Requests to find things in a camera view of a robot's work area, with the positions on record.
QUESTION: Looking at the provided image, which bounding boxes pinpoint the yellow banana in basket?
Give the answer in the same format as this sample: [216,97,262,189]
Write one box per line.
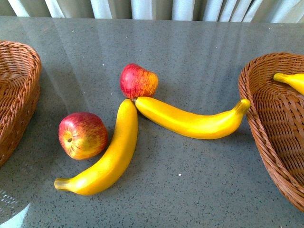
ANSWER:
[273,73,304,95]

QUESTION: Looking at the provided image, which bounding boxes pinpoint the left brown wicker basket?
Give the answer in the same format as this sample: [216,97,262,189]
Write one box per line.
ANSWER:
[0,40,42,165]

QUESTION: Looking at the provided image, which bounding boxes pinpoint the yellow banana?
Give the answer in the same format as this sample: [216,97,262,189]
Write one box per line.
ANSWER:
[133,97,251,140]
[54,99,138,195]
[273,73,304,95]

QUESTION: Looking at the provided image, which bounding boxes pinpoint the brown wicker basket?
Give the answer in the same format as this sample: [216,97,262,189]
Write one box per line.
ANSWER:
[0,40,42,165]
[238,52,304,211]

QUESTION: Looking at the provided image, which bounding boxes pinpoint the red yellow apple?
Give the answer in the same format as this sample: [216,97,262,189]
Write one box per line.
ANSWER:
[120,63,159,99]
[58,112,108,160]

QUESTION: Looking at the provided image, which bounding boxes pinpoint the right brown wicker basket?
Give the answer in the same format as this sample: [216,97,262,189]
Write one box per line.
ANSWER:
[238,52,304,211]

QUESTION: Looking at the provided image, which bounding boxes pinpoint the white pleated curtain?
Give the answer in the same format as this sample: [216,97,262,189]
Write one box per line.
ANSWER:
[0,0,304,23]

